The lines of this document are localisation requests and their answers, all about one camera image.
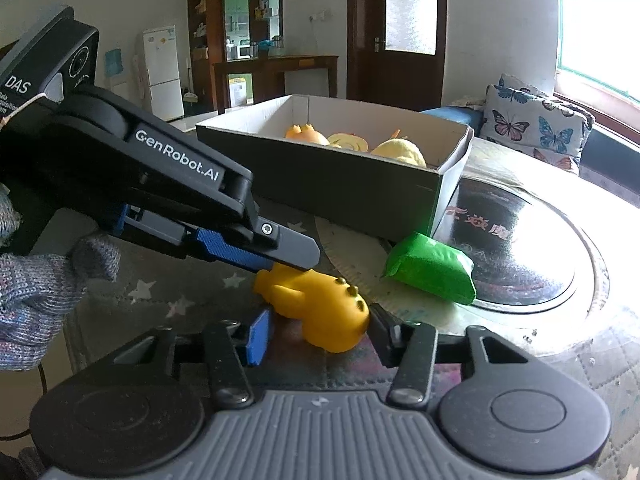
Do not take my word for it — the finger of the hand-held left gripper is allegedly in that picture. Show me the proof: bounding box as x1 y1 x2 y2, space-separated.
220 210 321 271
122 210 275 275

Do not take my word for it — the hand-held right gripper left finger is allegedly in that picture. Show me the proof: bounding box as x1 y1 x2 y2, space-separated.
112 307 275 409

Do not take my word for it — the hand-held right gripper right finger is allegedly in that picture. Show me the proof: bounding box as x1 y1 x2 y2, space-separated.
367 305 551 408

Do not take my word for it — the yellow rubber toy animal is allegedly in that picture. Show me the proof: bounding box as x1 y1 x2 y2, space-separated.
251 264 371 353

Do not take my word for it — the grey cardboard box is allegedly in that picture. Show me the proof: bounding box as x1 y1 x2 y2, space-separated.
196 94 475 244

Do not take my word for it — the green packet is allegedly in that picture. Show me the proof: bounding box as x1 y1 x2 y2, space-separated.
382 231 477 305

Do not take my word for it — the red toy apple half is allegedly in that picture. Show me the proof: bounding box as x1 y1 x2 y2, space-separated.
327 132 371 154

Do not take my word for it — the yellow plush duck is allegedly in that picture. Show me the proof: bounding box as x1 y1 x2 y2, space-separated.
371 129 428 169

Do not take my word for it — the person's left hand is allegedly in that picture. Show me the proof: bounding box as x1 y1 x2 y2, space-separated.
0 185 122 372

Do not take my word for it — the white refrigerator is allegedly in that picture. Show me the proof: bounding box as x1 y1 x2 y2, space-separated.
135 25 186 122

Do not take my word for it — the white box with yellow label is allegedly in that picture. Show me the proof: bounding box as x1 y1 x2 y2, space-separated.
227 75 250 109

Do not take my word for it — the brown display cabinet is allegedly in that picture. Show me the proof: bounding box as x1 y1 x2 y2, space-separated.
187 0 284 107

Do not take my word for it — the round black glass plate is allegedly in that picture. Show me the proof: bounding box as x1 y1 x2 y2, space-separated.
315 175 609 317

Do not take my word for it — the brown wooden desk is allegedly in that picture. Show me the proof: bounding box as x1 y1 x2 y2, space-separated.
212 55 340 116

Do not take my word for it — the grey star print table cover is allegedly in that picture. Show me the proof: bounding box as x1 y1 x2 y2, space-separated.
30 135 640 480

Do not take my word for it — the dark blue sofa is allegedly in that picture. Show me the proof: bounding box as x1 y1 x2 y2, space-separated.
419 102 640 181

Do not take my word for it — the brown wooden door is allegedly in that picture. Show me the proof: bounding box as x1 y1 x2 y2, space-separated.
346 0 448 112

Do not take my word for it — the large butterfly print pillow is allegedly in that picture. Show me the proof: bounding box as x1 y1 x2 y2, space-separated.
482 84 596 177

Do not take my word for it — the small butterfly print pillow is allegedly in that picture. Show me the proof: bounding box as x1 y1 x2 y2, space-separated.
497 72 551 99

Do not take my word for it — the window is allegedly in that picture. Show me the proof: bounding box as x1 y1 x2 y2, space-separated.
552 0 640 108

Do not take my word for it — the blue wall hanging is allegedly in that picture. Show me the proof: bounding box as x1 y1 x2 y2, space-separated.
103 48 124 79

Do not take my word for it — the black cable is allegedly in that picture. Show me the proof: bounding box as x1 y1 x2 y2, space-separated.
0 355 47 442

